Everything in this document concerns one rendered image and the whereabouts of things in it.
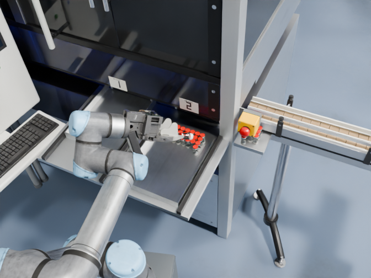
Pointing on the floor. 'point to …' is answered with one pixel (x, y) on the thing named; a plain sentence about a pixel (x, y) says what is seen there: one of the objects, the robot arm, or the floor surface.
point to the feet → (272, 229)
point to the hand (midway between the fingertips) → (178, 137)
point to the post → (229, 104)
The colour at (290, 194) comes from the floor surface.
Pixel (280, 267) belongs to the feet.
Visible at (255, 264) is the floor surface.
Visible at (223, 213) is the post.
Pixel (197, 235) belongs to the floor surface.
